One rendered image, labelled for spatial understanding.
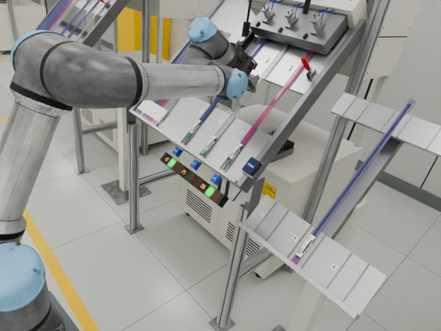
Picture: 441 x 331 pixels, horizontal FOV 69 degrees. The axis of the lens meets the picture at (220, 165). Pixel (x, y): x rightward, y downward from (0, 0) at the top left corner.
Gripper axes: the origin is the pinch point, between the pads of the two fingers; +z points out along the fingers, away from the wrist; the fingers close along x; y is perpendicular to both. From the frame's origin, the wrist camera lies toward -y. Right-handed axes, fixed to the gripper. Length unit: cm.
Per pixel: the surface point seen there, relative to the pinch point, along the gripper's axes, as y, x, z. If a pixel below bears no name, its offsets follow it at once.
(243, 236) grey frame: -45, -25, 7
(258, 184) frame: -27.0, -25.4, -4.4
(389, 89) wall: 81, 9, 156
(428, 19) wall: 122, 3, 128
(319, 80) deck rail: 12.7, -20.7, 2.2
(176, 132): -27.5, 17.9, -4.0
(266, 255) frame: -52, -25, 35
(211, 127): -18.5, 5.2, -2.3
